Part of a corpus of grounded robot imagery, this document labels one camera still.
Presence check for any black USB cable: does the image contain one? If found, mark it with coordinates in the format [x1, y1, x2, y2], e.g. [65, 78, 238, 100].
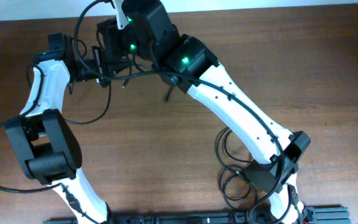
[215, 126, 260, 211]
[121, 52, 175, 103]

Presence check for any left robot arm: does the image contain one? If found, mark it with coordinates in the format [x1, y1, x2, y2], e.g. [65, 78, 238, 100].
[5, 33, 110, 223]

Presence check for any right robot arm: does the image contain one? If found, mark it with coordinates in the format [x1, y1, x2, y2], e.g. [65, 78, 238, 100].
[98, 1, 311, 223]

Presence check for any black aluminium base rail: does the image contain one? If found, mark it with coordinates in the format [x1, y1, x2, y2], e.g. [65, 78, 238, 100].
[43, 205, 351, 224]

